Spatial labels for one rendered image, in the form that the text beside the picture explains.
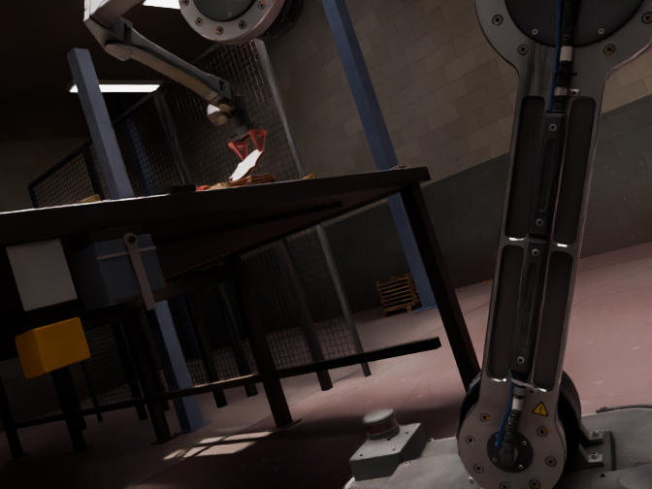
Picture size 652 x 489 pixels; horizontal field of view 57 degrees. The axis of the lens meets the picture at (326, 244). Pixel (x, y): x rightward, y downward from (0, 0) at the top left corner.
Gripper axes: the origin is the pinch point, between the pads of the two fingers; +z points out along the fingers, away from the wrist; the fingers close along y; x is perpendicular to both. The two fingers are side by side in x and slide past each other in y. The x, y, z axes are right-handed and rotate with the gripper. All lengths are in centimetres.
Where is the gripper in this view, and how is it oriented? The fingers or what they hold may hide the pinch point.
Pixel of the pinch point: (253, 155)
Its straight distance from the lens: 195.5
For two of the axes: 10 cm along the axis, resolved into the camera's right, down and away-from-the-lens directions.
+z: 3.1, 9.5, -0.6
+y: -7.4, 2.8, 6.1
